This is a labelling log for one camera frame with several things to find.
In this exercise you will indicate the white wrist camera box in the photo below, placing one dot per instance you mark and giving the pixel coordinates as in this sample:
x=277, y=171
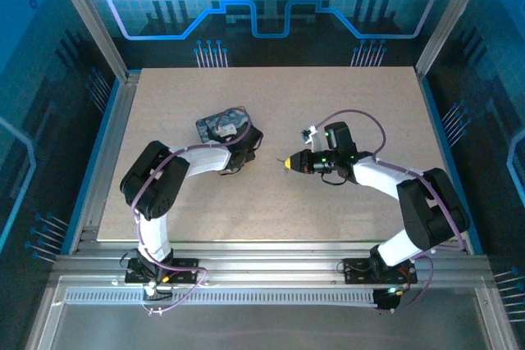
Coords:
x=224, y=129
x=315, y=139

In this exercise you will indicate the black controller box green light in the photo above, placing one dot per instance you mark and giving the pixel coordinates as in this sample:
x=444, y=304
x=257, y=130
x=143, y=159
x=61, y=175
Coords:
x=385, y=300

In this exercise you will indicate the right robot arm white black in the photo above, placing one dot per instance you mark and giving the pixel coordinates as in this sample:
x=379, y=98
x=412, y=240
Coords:
x=381, y=178

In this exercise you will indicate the aluminium frame rail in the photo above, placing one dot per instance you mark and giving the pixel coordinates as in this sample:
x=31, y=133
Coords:
x=266, y=257

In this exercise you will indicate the aluminium side rail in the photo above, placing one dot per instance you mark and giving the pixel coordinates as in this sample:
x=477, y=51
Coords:
x=110, y=153

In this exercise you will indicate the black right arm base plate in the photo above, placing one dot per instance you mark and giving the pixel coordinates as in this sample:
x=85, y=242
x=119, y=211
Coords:
x=354, y=270

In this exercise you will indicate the aluminium frame post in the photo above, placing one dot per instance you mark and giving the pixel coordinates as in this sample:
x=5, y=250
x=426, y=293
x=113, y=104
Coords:
x=455, y=14
x=88, y=18

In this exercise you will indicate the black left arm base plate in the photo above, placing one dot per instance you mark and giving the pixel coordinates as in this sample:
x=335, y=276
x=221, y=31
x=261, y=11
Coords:
x=184, y=266

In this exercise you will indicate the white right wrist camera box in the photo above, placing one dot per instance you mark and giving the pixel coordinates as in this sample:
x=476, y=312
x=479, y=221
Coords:
x=315, y=139

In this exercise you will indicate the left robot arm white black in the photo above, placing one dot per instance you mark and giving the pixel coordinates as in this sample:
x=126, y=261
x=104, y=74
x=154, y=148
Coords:
x=205, y=160

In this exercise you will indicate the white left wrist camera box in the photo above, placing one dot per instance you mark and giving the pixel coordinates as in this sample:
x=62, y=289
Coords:
x=224, y=129

